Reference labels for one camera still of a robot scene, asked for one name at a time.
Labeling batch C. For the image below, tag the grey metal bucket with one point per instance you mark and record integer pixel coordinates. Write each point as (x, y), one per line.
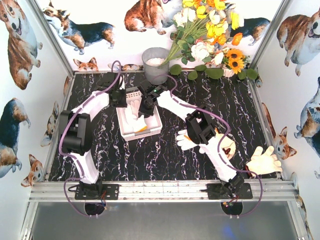
(155, 66)

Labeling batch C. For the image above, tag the front aluminium rail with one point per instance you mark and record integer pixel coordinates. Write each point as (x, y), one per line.
(171, 191)

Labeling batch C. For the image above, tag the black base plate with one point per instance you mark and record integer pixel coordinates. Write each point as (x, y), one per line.
(216, 191)
(97, 192)

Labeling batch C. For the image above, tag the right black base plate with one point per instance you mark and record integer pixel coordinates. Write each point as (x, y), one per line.
(216, 191)

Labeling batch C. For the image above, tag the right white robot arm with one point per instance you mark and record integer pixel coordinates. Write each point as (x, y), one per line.
(200, 131)

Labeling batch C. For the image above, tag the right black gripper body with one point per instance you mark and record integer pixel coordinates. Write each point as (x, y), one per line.
(145, 110)

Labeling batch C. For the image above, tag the sunflower pot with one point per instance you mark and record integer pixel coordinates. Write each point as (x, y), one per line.
(234, 61)

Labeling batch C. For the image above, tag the white plastic storage basket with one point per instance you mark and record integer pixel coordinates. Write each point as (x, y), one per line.
(154, 123)

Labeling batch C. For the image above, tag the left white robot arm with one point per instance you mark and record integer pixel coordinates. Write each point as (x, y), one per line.
(75, 135)

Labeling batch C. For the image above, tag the artificial flower bouquet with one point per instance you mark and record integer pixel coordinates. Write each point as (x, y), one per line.
(202, 31)

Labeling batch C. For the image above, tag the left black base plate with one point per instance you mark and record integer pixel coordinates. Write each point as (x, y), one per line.
(97, 192)

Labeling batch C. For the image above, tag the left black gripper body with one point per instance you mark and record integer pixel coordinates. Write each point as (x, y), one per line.
(122, 89)

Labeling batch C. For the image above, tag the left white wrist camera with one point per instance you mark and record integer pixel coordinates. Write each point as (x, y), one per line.
(121, 84)

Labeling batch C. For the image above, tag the white knit glove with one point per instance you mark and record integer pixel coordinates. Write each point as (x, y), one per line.
(186, 141)

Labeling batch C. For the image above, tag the yellow dotted work glove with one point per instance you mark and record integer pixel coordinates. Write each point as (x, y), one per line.
(136, 122)

